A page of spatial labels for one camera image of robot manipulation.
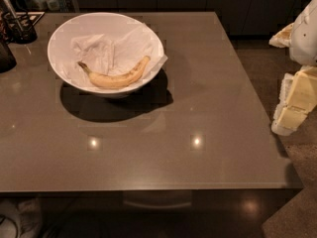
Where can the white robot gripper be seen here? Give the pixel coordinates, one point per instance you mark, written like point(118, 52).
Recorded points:
point(305, 37)

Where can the yellow banana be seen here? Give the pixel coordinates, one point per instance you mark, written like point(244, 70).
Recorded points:
point(116, 81)

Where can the white ceramic bowl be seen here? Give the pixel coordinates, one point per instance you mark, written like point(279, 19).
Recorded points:
point(60, 53)

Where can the white paper napkin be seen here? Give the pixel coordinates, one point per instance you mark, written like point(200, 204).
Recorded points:
point(108, 55)

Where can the dark framed tray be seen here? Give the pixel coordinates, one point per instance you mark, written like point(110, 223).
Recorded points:
point(31, 17)

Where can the dark round container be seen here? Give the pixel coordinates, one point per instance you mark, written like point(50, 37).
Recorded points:
point(7, 60)

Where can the white stick in holder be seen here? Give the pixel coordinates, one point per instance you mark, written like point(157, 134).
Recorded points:
point(13, 14)

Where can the white cloth under table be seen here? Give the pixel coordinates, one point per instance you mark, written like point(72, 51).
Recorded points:
point(20, 219)

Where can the black wire utensil holder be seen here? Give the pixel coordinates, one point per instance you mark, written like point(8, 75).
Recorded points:
point(29, 34)

